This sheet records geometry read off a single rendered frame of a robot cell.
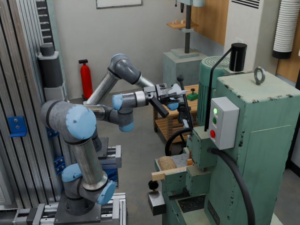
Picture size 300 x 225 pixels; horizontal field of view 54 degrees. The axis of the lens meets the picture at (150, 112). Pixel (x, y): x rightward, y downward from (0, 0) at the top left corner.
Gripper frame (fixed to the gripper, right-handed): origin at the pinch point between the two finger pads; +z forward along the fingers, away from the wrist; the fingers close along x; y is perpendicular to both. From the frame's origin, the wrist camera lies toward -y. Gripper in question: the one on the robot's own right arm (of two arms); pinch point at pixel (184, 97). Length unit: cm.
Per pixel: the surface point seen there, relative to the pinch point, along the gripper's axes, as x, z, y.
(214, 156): -18.6, -0.2, -32.7
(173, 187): 20.3, -9.6, -41.5
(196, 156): -16.6, -6.9, -31.2
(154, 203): 48, -16, -49
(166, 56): 211, 66, 122
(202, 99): -11.0, 4.0, -5.8
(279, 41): 70, 121, 58
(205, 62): -20.2, 6.1, 8.5
